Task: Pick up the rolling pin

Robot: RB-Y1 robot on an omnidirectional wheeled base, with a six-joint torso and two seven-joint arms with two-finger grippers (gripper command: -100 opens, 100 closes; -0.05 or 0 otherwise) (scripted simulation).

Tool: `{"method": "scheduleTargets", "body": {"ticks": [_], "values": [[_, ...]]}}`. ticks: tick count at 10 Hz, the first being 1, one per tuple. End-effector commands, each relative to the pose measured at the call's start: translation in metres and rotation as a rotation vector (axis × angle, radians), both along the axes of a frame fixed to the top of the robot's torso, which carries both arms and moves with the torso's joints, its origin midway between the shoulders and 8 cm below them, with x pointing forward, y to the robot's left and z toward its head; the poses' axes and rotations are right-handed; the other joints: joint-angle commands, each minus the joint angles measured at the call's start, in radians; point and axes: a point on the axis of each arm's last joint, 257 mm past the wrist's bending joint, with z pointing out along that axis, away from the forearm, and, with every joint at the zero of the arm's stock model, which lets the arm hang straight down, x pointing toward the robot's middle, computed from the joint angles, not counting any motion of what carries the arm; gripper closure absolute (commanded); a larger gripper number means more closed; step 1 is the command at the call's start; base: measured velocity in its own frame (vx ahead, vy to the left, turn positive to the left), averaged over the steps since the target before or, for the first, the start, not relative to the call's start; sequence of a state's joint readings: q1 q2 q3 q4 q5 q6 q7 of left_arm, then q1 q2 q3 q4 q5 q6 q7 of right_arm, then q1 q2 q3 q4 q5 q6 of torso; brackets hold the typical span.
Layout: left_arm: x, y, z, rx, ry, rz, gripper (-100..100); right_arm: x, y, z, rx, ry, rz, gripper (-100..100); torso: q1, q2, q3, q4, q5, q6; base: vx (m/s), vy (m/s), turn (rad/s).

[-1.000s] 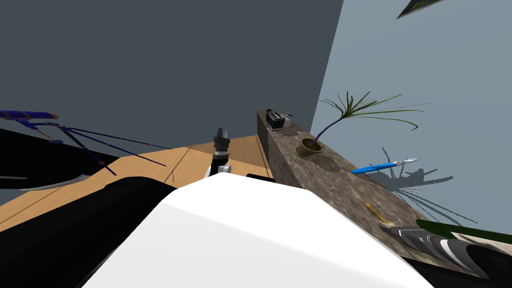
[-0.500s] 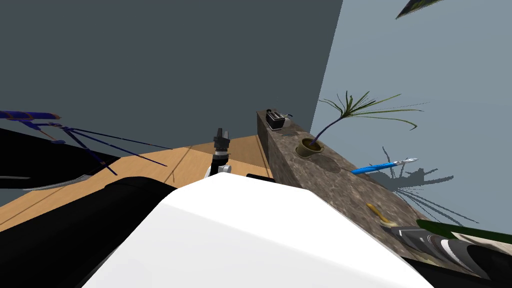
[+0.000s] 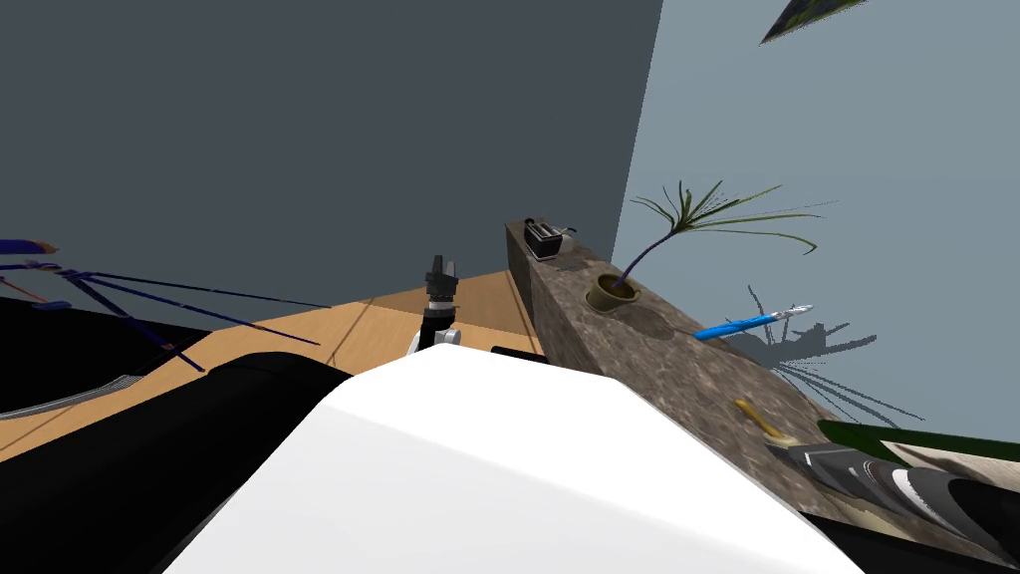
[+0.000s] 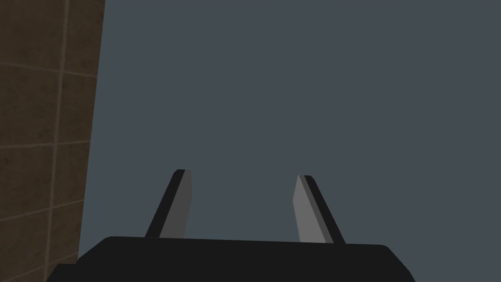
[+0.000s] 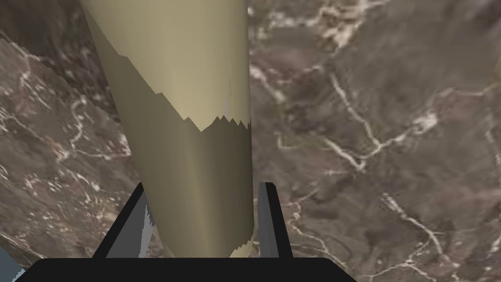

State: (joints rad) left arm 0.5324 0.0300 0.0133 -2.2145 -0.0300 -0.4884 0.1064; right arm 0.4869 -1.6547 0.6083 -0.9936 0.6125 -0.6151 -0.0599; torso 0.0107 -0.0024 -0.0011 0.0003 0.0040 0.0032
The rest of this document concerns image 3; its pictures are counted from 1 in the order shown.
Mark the potted palm plant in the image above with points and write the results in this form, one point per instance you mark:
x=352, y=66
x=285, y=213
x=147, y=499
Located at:
x=612, y=293

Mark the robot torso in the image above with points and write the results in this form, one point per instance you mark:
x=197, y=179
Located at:
x=494, y=478

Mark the black toaster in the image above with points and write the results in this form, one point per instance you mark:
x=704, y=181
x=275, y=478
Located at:
x=543, y=238

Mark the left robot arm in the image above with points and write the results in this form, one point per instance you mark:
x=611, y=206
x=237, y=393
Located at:
x=151, y=478

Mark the picture on wall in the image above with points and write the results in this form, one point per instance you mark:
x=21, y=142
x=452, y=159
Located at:
x=801, y=17

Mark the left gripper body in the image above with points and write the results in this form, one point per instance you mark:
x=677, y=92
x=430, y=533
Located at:
x=441, y=288

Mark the blue thin-rod rack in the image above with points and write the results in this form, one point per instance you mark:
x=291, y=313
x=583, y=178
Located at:
x=119, y=307

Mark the black furniture with grey trim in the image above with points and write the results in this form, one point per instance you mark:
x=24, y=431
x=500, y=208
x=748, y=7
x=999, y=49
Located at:
x=64, y=351

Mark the blue pen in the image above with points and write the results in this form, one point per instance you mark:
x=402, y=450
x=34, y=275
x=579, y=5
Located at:
x=741, y=325

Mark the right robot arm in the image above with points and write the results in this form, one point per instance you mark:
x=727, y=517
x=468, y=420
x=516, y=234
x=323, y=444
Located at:
x=916, y=494

